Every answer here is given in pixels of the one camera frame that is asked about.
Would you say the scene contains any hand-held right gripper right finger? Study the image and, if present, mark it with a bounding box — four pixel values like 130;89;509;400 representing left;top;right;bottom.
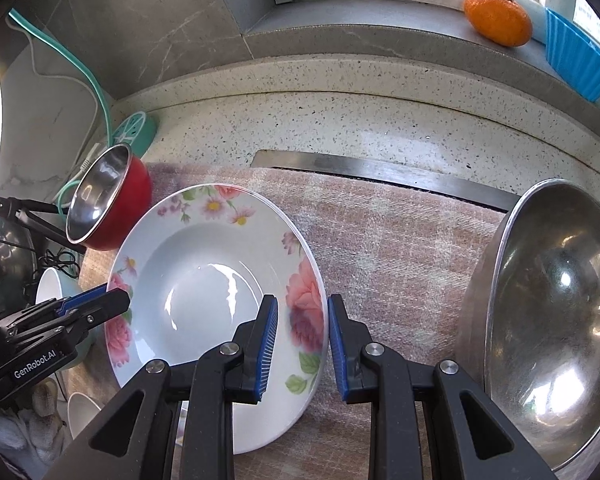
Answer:
327;294;561;480

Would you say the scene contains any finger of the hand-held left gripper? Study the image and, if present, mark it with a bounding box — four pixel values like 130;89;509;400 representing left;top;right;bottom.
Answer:
0;282;110;331
7;289;132;349

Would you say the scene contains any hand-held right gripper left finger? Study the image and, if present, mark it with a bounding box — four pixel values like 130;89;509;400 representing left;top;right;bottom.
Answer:
42;294;280;480

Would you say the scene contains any white floral plate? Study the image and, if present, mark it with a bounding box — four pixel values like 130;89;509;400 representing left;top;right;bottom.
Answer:
105;183;329;456

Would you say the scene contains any red steel-lined bowl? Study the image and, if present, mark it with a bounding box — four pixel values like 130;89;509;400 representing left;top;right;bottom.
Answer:
65;143;153;252

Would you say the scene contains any person's left hand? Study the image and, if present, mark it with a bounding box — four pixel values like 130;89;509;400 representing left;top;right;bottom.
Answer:
0;377;74;466

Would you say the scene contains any light blue bowl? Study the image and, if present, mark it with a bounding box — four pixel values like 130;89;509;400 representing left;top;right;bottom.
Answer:
35;266;98;371

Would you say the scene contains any small white bowl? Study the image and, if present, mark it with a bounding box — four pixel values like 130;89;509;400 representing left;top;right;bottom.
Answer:
67;392;106;441

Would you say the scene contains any black tripod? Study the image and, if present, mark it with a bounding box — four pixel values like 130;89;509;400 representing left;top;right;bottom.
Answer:
0;197;87;255

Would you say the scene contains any steel pot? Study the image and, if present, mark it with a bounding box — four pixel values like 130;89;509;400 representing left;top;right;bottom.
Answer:
0;225;36;301

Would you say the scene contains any teal round power strip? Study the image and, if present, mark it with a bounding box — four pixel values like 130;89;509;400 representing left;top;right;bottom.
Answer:
111;111;158;158

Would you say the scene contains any steel counter strip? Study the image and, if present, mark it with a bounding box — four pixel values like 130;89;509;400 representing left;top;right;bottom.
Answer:
252;150;523;212

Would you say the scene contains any large stainless steel bowl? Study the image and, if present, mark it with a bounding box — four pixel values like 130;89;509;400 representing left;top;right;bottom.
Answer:
454;178;600;472

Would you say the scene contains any orange tangerine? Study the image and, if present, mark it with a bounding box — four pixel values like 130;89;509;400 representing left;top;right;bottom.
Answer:
463;0;533;48

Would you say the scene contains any blue silicone cup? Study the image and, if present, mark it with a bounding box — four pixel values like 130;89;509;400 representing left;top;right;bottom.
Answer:
545;7;600;103

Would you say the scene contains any thin black cable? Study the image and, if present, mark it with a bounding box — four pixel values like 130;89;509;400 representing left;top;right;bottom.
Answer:
37;252;83;283

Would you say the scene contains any white power cable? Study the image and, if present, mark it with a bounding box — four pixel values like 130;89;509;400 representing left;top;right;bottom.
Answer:
20;22;111;171

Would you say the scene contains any teal power cable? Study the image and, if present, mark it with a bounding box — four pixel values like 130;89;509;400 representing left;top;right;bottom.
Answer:
7;8;116;216

